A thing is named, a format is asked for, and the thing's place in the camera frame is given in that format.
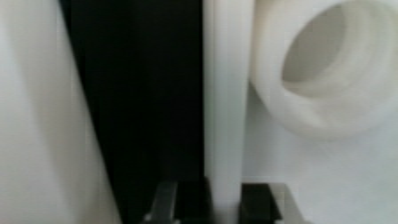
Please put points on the white U-shaped obstacle fence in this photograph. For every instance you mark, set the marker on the white U-shaped obstacle fence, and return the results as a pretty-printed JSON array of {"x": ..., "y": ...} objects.
[{"x": 54, "y": 185}]

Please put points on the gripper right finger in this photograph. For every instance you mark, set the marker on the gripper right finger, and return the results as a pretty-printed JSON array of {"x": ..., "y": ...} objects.
[{"x": 267, "y": 205}]

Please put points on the white square tabletop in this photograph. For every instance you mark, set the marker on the white square tabletop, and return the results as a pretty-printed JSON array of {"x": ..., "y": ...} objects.
[{"x": 301, "y": 107}]

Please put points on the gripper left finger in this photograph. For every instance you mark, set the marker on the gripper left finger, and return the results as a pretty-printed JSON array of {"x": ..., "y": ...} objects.
[{"x": 182, "y": 204}]

